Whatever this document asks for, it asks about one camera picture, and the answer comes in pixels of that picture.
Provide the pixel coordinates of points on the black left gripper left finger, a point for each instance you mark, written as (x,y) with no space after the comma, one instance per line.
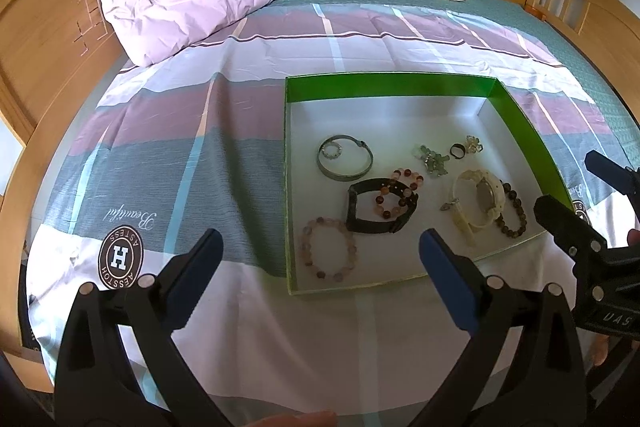
(118,364)

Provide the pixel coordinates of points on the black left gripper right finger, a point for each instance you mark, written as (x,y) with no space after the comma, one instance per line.
(522,365)

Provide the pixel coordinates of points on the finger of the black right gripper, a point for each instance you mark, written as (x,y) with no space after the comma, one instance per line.
(585,247)
(622,179)

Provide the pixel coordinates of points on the green crystal brooch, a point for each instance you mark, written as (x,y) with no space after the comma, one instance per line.
(433,162)

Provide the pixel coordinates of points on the silver metal bangle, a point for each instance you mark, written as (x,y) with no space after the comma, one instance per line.
(344,158)

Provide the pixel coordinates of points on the operator right hand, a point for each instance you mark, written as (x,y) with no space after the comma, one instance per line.
(599,347)

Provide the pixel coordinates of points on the operator left hand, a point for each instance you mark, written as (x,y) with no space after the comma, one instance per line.
(316,419)

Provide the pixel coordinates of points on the wooden bed footboard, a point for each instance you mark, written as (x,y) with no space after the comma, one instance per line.
(585,11)

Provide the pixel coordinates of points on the teal green blanket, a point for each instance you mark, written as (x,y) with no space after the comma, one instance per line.
(505,26)

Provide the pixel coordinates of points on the green white cardboard box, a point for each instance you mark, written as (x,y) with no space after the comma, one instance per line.
(365,233)

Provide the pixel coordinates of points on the striped pastel bed sheet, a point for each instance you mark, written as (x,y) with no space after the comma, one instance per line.
(197,142)

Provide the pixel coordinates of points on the wooden bed headboard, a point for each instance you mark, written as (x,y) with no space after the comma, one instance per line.
(53,53)

